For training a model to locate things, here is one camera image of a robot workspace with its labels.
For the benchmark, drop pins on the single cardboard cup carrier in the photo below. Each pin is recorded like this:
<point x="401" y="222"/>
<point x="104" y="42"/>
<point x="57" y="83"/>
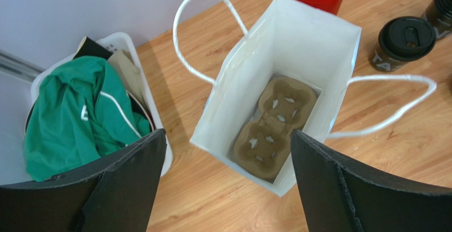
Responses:
<point x="263" y="145"/>

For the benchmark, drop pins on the green cloth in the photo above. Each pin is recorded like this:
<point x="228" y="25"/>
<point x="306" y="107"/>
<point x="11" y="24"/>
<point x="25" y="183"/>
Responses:
<point x="82" y="113"/>

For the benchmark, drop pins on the single dark plastic cup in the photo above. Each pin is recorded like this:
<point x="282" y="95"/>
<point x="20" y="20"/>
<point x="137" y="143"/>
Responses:
<point x="385" y="61"/>

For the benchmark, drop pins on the white paper bag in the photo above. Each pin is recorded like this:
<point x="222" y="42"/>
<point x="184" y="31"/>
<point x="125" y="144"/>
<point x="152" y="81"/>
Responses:
<point x="290" y="71"/>

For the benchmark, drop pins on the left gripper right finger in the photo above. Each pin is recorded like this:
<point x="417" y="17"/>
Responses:
<point x="339" y="193"/>

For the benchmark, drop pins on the stack of black cups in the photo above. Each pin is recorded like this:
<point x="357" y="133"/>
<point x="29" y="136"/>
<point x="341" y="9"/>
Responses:
<point x="438" y="14"/>

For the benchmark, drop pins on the white plastic bin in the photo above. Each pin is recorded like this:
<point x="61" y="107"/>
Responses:
<point x="20" y="90"/>

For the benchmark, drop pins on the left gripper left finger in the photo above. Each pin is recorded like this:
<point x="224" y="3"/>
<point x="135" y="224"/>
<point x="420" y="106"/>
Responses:
<point x="113" y="193"/>

